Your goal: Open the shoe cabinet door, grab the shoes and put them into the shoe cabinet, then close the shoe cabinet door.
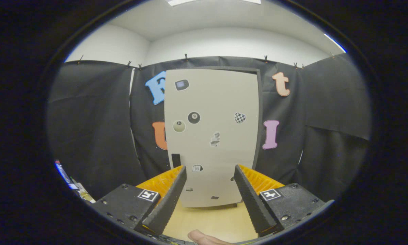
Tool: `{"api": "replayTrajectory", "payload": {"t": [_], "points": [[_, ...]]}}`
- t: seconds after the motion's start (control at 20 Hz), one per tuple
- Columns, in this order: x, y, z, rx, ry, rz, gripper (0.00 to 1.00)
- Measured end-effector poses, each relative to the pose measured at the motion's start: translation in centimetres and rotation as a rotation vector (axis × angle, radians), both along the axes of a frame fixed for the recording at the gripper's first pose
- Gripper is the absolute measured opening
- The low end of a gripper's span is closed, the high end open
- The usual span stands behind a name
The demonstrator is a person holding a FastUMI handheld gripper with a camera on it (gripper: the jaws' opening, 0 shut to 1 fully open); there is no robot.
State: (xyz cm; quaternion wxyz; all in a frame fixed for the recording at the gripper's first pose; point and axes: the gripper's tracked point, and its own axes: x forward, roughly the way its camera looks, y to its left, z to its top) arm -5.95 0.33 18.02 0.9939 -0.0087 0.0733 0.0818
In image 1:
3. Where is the grey shoe cabinet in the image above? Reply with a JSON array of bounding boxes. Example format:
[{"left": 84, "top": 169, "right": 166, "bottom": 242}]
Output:
[{"left": 165, "top": 66, "right": 263, "bottom": 209}]

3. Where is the white side table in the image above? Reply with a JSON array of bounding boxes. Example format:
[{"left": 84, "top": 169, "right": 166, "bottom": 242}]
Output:
[{"left": 71, "top": 182, "right": 96, "bottom": 203}]

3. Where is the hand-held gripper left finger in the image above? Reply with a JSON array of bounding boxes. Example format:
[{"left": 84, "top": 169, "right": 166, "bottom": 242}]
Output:
[{"left": 92, "top": 165, "right": 187, "bottom": 236}]

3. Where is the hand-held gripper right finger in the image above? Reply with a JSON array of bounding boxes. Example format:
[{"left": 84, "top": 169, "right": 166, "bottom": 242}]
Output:
[{"left": 234, "top": 165, "right": 334, "bottom": 238}]

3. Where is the blue display screen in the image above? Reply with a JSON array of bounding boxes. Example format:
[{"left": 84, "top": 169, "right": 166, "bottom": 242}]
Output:
[{"left": 55, "top": 161, "right": 72, "bottom": 186}]

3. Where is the row of black cloth clips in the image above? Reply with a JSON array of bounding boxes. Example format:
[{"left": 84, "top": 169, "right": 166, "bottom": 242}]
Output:
[{"left": 77, "top": 53, "right": 334, "bottom": 69}]

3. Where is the long ceiling light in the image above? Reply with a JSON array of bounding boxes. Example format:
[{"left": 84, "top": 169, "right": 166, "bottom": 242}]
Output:
[
  {"left": 167, "top": 0, "right": 262, "bottom": 6},
  {"left": 324, "top": 33, "right": 347, "bottom": 53}
]

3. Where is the black backdrop cloth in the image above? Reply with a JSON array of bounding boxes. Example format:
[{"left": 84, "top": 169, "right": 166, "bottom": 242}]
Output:
[{"left": 47, "top": 54, "right": 371, "bottom": 201}]

